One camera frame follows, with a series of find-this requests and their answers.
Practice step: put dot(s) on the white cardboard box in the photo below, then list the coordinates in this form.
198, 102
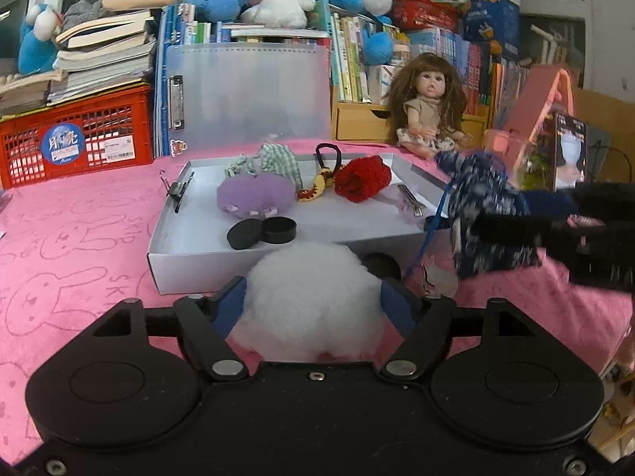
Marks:
208, 238

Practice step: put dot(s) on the white pipe rack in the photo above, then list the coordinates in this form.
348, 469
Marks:
548, 42

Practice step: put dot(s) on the black round lid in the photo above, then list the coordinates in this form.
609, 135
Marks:
244, 234

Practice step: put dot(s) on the row of blue white books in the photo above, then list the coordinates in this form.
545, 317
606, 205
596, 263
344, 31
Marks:
198, 27

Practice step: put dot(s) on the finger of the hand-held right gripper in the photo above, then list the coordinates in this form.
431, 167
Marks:
516, 230

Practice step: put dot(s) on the wooden desk organizer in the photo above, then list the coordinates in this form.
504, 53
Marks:
362, 121

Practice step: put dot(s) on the blue cardboard box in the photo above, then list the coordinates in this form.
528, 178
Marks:
491, 25

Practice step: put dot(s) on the brown-haired doll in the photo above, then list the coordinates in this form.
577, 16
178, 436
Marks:
429, 99

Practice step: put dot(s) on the black round tin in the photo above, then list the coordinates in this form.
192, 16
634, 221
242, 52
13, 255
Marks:
279, 230

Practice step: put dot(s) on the stack of books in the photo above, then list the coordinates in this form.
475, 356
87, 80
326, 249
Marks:
99, 59

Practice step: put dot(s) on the blue big-eared plush toy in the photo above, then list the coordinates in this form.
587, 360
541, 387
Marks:
218, 2

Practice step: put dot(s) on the pink toy house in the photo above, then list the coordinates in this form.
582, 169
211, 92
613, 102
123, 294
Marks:
536, 124

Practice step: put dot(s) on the red plastic crate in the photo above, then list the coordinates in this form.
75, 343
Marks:
99, 134

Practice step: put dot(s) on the red knitted scrunchie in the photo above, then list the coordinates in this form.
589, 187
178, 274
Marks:
359, 178

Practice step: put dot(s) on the small cartoon charm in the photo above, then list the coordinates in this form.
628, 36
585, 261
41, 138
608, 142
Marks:
178, 147

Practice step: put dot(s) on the purple plush hair accessory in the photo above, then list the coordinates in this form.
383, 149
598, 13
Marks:
255, 196

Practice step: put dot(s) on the green checkered scrunchie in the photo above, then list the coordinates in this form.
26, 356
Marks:
278, 161

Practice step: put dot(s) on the black binder clip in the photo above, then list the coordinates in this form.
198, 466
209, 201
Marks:
178, 191

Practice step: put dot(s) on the brown cardboard box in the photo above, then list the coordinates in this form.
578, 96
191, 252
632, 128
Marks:
610, 129

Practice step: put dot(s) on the row of colourful books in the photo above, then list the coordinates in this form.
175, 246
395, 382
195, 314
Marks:
350, 64

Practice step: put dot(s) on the translucent plastic clipboard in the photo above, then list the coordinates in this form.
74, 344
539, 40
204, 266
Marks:
248, 94

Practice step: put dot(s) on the row of thin books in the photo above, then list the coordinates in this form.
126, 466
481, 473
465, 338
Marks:
476, 69

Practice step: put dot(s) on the white fluffy pom-pom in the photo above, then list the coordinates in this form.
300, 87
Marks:
307, 302

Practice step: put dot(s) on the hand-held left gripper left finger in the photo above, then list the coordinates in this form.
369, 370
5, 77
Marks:
230, 305

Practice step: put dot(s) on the pink blanket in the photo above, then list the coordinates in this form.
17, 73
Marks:
74, 238

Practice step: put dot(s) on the dark box with face print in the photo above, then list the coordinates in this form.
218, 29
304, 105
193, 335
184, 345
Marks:
570, 153

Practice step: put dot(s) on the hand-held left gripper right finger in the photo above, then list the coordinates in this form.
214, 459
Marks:
397, 305

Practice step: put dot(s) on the blue patterned cloth pouch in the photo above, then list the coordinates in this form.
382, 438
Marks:
481, 188

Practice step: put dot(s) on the black round container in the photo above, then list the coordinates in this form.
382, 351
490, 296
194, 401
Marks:
384, 264

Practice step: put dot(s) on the blue white-capped plush toy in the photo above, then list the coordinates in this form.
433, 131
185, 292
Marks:
37, 39

